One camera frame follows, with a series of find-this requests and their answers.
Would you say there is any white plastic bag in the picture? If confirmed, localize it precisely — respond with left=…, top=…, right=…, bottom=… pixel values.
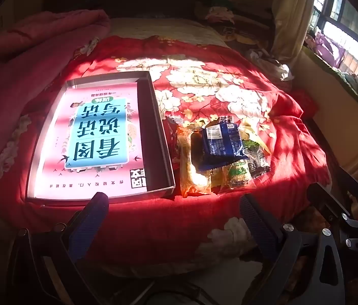
left=249, top=49, right=294, bottom=81

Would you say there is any black and green snack packet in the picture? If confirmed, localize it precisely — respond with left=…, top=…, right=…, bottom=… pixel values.
left=242, top=140, right=271, bottom=178

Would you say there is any red panda snack packet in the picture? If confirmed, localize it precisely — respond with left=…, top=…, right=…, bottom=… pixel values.
left=166, top=111, right=186, bottom=128

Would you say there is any blue snack packet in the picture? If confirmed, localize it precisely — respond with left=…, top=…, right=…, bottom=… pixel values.
left=201, top=119, right=249, bottom=170

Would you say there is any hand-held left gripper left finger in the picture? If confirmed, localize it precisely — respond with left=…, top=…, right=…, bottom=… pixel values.
left=7, top=192, right=110, bottom=305

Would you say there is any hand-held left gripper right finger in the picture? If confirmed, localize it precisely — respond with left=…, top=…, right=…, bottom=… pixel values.
left=239, top=193, right=346, bottom=305

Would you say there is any beige curtain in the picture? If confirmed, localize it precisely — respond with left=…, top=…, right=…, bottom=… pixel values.
left=271, top=0, right=317, bottom=64

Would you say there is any pink blanket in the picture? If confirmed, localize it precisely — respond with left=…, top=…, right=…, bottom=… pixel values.
left=0, top=9, right=111, bottom=166

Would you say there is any beige bedsheet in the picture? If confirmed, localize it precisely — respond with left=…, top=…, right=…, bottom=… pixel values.
left=109, top=17, right=227, bottom=48

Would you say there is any purple cloth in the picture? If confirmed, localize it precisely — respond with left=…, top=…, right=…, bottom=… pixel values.
left=314, top=32, right=346, bottom=67

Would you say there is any orange clear snack packet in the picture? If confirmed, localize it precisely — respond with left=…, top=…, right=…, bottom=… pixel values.
left=177, top=125, right=213, bottom=197

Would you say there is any pink book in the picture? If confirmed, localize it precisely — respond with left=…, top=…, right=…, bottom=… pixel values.
left=34, top=83, right=149, bottom=197

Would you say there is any black bar wrapper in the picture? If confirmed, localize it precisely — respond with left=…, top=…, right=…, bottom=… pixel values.
left=211, top=116, right=235, bottom=126

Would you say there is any yellow clear snack packet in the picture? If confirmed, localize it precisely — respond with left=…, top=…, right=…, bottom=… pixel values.
left=239, top=117, right=271, bottom=156

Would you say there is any red cloth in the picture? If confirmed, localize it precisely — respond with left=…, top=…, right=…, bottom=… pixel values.
left=290, top=89, right=319, bottom=118

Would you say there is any red floral blanket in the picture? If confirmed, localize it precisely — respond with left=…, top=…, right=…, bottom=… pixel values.
left=0, top=35, right=329, bottom=261

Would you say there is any window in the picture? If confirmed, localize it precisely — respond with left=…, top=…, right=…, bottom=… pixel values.
left=309, top=0, right=358, bottom=86

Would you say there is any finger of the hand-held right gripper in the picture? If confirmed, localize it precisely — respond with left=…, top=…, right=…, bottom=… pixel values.
left=336, top=164, right=358, bottom=197
left=307, top=182, right=358, bottom=239

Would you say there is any pile of clothes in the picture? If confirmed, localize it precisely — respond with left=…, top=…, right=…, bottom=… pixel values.
left=195, top=0, right=275, bottom=51

